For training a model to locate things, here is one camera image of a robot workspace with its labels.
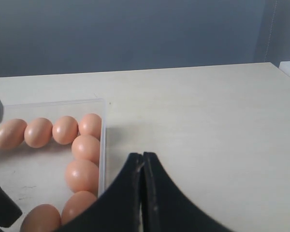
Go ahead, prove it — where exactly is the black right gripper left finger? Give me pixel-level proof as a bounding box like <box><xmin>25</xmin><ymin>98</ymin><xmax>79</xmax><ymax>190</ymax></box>
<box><xmin>57</xmin><ymin>153</ymin><xmax>143</xmax><ymax>232</ymax></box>

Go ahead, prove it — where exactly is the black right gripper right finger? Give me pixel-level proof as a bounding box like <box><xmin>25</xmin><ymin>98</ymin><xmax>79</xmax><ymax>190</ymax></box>
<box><xmin>142</xmin><ymin>152</ymin><xmax>229</xmax><ymax>232</ymax></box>

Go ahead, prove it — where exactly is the brown egg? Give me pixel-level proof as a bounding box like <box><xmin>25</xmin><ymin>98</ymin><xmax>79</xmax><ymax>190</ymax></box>
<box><xmin>0</xmin><ymin>118</ymin><xmax>27</xmax><ymax>149</ymax></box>
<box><xmin>72</xmin><ymin>135</ymin><xmax>100</xmax><ymax>165</ymax></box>
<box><xmin>78</xmin><ymin>113</ymin><xmax>102</xmax><ymax>140</ymax></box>
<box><xmin>65</xmin><ymin>159</ymin><xmax>99</xmax><ymax>196</ymax></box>
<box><xmin>52</xmin><ymin>116</ymin><xmax>78</xmax><ymax>145</ymax></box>
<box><xmin>24</xmin><ymin>117</ymin><xmax>53</xmax><ymax>148</ymax></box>
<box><xmin>61</xmin><ymin>191</ymin><xmax>97</xmax><ymax>225</ymax></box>
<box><xmin>19</xmin><ymin>204</ymin><xmax>61</xmax><ymax>232</ymax></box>

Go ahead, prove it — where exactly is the clear plastic container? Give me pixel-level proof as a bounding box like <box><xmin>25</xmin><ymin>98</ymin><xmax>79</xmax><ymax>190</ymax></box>
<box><xmin>0</xmin><ymin>98</ymin><xmax>106</xmax><ymax>232</ymax></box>

